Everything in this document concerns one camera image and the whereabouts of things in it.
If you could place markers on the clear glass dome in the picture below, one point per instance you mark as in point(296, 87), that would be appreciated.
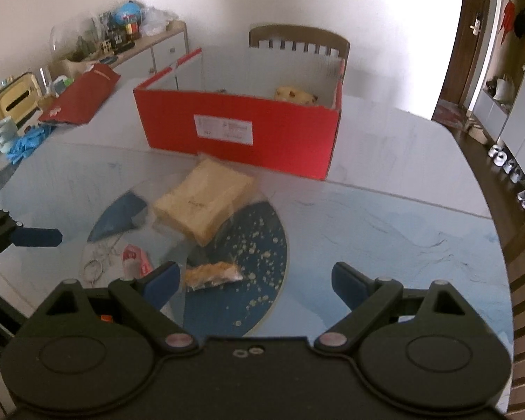
point(63, 39)

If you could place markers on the yellow tissue box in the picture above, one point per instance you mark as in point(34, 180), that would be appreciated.
point(15, 100)

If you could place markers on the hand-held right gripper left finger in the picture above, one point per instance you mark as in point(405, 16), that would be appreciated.
point(159, 281)

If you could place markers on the cluster of small bottles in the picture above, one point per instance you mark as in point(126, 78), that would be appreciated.
point(118, 37)

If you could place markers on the pale green mug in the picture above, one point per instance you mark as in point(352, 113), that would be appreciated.
point(2, 134)

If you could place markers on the dark wooden chair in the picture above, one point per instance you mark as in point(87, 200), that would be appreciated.
point(297, 35)

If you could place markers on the red box lid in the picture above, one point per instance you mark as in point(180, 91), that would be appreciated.
point(85, 94)

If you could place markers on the yellow brown-spotted object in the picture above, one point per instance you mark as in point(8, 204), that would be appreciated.
point(295, 95)

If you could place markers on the red hanging ornament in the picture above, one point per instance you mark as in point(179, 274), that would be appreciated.
point(509, 22)

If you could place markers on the row of shoes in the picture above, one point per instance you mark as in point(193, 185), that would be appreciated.
point(507, 166)

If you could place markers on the beige block in clear bag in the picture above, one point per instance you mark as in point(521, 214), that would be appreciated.
point(201, 201)

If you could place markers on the clear snack packet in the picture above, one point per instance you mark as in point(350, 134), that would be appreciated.
point(210, 274)

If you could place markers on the metal key rings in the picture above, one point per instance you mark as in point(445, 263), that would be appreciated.
point(100, 267)

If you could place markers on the blue speckled plate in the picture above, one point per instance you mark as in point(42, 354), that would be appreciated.
point(262, 245)

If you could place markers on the brown wooden door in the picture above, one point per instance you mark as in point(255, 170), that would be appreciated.
point(463, 52)

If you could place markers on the blue gloves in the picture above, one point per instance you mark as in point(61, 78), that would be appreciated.
point(26, 142)

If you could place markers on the blue globe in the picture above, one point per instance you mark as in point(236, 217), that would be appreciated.
point(127, 12)

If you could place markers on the red white packet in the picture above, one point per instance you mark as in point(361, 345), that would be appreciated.
point(133, 260)

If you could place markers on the white wooden-top sideboard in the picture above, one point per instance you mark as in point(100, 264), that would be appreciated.
point(166, 52)

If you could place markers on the green white packet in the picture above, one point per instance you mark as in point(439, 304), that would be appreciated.
point(62, 84)

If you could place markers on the white tote bag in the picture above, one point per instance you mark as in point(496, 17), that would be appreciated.
point(504, 89)

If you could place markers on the silver door lock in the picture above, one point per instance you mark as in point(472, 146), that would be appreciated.
point(477, 24)

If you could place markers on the white wall cupboard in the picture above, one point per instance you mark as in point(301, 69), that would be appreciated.
point(520, 113)

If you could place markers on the clear plastic bag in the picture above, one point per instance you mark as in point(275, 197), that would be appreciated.
point(155, 19)

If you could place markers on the red cardboard box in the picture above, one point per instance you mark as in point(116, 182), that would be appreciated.
point(288, 140)

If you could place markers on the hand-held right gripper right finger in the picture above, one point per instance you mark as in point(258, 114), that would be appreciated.
point(348, 284)

